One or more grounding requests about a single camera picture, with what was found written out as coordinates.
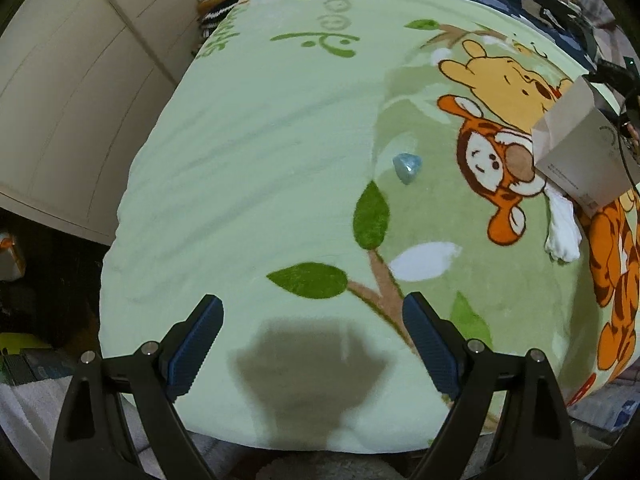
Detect blue triangular packet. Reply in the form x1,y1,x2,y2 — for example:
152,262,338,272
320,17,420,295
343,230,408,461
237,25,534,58
392,152,423,186

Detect white glove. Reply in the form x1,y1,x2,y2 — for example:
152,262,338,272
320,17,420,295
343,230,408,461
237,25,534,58
542,185,584,264

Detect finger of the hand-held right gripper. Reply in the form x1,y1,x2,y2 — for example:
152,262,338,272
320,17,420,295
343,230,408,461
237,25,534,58
584,58,640,100

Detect printed plastic packaging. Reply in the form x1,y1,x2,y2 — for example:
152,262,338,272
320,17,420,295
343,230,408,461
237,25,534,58
569,374,637,432

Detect orange and white container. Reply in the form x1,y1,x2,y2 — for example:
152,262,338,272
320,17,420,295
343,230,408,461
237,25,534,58
0,232,27,281

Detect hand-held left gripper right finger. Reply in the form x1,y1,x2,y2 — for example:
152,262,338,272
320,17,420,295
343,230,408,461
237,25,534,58
401,291,581,480

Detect grey paper bag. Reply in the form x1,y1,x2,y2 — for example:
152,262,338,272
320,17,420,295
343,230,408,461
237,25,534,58
532,76,640,219

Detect cream wardrobe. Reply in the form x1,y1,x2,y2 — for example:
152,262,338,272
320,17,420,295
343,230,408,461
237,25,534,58
0,0,212,247

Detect green cartoon printed blanket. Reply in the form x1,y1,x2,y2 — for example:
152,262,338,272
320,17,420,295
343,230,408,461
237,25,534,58
98,0,640,454

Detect black and white knit cloth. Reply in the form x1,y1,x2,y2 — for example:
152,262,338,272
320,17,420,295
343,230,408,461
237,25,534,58
196,0,247,44

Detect dark clothing pile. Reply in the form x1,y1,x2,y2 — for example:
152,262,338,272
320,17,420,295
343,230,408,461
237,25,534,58
536,0,617,69

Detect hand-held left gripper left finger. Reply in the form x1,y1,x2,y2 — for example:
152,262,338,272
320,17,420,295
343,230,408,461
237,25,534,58
50,294,226,480

